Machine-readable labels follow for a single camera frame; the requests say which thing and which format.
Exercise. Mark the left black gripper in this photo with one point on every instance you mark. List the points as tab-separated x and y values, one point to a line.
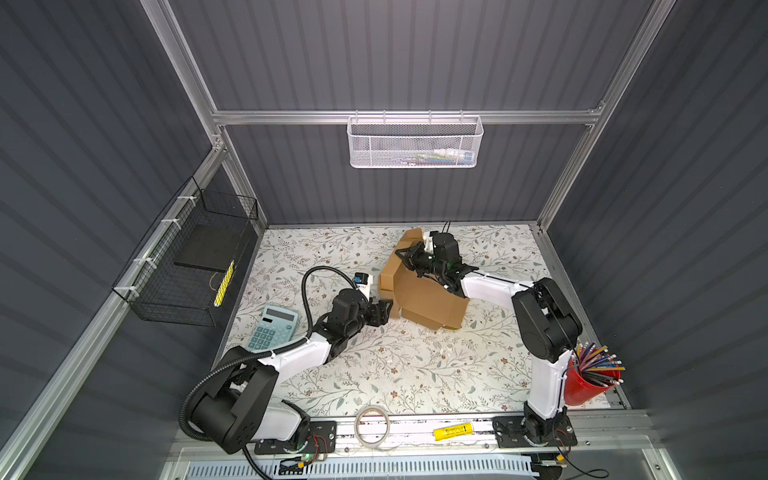
372	311

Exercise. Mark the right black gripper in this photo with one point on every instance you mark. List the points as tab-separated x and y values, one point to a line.
421	260

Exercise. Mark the brown cardboard box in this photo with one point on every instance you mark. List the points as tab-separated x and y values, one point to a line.
419	299

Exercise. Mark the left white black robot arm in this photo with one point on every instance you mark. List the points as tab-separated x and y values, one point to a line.
234	404

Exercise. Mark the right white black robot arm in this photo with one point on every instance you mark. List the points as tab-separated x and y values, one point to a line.
548	326

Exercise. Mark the teal calculator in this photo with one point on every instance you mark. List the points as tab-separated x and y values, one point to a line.
274	329

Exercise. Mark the markers in white basket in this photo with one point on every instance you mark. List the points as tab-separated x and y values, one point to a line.
440	157

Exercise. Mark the floral table mat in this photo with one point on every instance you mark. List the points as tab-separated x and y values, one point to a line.
404	367

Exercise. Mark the clear tape roll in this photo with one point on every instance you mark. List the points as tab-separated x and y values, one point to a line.
372	426

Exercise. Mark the black flat pad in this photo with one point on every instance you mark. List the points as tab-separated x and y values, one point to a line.
208	248

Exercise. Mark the yellow label tag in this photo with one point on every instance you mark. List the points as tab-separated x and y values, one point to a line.
453	431

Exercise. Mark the coloured pencils bundle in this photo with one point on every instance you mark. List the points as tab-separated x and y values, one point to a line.
597	366

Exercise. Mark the red pencil cup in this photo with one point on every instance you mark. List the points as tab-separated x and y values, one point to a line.
581	387

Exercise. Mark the white vented strip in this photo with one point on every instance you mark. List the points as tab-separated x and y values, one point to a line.
407	467

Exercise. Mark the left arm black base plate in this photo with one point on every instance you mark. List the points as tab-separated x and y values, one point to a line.
310	438

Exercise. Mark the white wire mesh basket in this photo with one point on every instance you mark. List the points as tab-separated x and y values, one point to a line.
377	142

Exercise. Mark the black wire basket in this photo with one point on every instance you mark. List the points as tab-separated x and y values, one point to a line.
157	290

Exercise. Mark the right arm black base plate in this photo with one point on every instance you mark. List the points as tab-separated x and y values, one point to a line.
518	431

